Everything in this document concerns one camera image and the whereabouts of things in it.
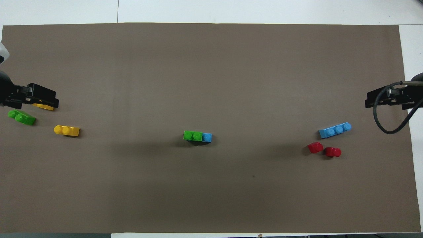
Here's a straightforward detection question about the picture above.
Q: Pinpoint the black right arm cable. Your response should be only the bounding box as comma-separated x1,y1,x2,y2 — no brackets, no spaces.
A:
372,81,423,135

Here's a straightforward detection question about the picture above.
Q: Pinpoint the blue three-stud block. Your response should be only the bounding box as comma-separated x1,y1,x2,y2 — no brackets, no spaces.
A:
186,133,212,146
318,122,352,139

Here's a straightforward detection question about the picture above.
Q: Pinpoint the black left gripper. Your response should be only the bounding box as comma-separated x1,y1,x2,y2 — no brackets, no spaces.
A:
0,71,59,109

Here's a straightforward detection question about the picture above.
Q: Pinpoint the brown paper table mat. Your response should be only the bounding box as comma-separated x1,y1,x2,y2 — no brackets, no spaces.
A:
0,22,417,233

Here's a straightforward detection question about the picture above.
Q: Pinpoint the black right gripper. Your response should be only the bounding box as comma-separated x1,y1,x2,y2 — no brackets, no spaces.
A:
365,83,423,111

